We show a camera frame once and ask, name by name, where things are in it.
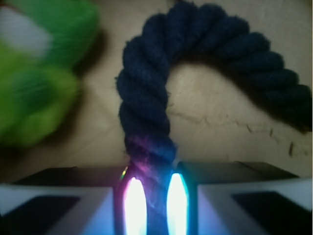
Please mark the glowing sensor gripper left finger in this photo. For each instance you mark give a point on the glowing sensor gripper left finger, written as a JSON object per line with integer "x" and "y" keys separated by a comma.
{"x": 74, "y": 201}

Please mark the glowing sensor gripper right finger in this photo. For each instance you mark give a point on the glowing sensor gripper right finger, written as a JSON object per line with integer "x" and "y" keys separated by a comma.
{"x": 238, "y": 198}

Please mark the brown paper bag tray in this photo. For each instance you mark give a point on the brown paper bag tray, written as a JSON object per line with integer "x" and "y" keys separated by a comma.
{"x": 213, "y": 116}

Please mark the green plush toy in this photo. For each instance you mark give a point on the green plush toy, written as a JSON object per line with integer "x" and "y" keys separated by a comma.
{"x": 40, "y": 43}

